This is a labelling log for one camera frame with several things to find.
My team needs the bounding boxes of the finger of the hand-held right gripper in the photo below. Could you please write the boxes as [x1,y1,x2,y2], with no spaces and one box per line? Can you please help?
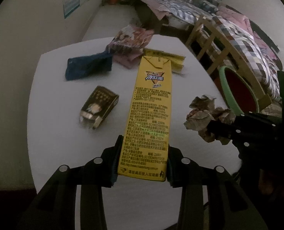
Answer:
[208,121,250,149]
[233,112,280,135]

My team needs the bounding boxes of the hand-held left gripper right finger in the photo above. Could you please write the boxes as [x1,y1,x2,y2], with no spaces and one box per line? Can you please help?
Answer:
[167,145,269,230]

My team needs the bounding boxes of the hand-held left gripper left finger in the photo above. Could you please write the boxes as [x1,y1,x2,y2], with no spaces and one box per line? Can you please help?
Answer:
[24,135,124,230]

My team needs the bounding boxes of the paper ball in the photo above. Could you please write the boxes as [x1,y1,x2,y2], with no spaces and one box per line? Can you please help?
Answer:
[183,95,236,145]

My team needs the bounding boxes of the green rimmed red basin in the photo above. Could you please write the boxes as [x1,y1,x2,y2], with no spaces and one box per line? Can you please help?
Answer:
[217,66,261,114]

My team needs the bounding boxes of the yellow drink carton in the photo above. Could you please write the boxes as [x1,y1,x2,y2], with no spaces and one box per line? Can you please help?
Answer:
[117,56,173,181]

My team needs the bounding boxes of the black gold cigarette box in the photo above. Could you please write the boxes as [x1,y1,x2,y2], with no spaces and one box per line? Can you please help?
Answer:
[79,85,120,130]

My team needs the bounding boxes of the wooden chair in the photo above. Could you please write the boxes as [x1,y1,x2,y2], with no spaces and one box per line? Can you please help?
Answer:
[185,14,272,108]

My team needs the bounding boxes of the bed with plaid bedding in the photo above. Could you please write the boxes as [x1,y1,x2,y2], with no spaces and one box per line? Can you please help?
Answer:
[135,0,283,101]

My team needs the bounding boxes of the dark blue packet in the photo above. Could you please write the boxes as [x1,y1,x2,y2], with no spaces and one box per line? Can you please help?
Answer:
[65,51,113,81]

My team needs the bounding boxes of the printed pink snack bag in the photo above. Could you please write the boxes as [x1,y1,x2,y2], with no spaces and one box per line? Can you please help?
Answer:
[105,24,154,69]

